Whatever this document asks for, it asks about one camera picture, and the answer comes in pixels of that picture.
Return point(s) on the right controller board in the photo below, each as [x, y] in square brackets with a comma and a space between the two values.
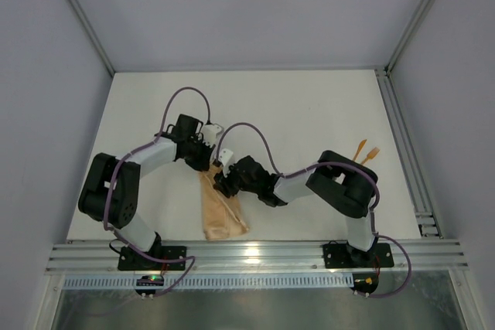
[364, 285]

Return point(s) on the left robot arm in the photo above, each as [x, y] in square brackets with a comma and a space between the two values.
[110, 191]

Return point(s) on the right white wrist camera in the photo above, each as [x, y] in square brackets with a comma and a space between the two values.
[225, 160]

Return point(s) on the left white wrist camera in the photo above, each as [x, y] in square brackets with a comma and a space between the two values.
[211, 133]

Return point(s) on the left aluminium corner post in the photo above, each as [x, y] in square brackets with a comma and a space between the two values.
[91, 35]

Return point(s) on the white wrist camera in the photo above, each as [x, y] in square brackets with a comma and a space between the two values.
[211, 133]
[225, 160]

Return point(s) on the slotted grey cable duct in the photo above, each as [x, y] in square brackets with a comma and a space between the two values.
[213, 281]

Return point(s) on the right aluminium corner post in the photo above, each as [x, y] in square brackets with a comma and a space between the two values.
[418, 17]

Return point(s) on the controller board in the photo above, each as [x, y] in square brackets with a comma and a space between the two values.
[148, 286]
[364, 285]

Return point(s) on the orange plastic fork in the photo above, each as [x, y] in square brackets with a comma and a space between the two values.
[371, 155]

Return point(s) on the peach satin napkin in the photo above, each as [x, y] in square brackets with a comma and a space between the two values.
[222, 217]

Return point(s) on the aluminium corner post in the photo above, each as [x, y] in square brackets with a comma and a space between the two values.
[91, 35]
[418, 17]

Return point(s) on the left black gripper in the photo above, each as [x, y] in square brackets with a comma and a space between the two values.
[202, 159]

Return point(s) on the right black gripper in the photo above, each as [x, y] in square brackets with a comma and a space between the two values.
[228, 182]

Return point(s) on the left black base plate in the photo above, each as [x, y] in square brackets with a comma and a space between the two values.
[129, 260]

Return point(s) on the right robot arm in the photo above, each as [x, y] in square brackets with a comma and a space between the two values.
[350, 188]

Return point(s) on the orange plastic knife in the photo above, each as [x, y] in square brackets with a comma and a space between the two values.
[359, 149]

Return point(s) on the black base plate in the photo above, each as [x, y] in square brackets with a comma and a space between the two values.
[342, 255]
[129, 260]

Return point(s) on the right aluminium side rail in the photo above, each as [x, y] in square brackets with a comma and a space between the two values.
[421, 199]

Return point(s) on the left controller board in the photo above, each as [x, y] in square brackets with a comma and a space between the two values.
[148, 286]

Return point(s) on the aluminium front rail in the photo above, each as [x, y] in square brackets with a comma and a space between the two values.
[252, 257]

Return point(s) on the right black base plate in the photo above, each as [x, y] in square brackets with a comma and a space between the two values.
[342, 255]

